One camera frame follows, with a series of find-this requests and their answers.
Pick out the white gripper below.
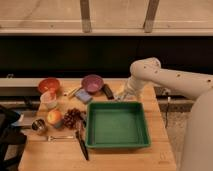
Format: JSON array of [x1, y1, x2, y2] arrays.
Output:
[[115, 85, 134, 101]]

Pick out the yellow banana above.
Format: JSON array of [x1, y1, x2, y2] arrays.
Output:
[[64, 87, 81, 98]]

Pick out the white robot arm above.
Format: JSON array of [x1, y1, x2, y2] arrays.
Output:
[[117, 57, 213, 171]]

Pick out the purple bowl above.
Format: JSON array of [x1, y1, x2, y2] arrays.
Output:
[[81, 74, 104, 93]]

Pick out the red orange bowl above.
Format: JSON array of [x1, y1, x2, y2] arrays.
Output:
[[38, 77, 60, 93]]

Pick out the dark brown rectangular block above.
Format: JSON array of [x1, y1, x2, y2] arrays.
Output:
[[102, 84, 114, 100]]

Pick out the green plastic tray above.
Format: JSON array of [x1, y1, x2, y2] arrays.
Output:
[[85, 102, 151, 149]]

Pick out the brown pine cone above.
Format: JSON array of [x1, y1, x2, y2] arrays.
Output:
[[63, 108, 81, 129]]

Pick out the red yellow apple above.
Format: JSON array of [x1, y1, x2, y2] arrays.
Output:
[[47, 110, 62, 125]]

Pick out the white pink cup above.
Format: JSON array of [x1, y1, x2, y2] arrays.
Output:
[[40, 91, 57, 109]]

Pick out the silver fork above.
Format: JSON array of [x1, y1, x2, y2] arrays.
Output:
[[46, 136, 74, 142]]

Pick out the small metal cup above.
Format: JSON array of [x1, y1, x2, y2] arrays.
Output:
[[32, 119, 47, 135]]

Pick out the black handled knife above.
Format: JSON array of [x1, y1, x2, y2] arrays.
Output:
[[75, 122, 89, 161]]

